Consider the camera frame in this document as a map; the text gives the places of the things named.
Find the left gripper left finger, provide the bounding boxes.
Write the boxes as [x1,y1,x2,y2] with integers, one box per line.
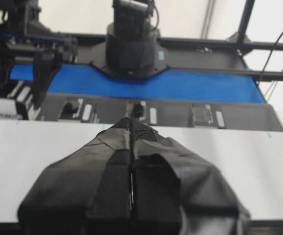
[18,118,131,235]

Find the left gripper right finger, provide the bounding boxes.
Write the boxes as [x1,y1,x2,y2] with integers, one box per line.
[131,120,250,235]

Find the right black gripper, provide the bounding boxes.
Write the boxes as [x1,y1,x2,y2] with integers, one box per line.
[0,31,78,110]

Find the black dynamixel box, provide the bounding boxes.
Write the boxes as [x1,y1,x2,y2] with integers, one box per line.
[191,103,226,129]
[58,97,96,123]
[125,99,158,126]
[0,80,41,120]

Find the white base sheet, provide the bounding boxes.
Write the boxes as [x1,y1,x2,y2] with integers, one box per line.
[0,119,283,223]

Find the black base sheet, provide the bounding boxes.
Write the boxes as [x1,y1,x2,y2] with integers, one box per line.
[0,89,283,133]

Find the blue table cloth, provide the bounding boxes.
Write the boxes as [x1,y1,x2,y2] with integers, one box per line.
[48,65,265,104]

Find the black metal frame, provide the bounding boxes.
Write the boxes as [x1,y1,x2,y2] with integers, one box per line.
[64,0,283,83]

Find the black hanging cable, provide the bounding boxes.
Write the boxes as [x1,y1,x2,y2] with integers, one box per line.
[258,4,283,102]

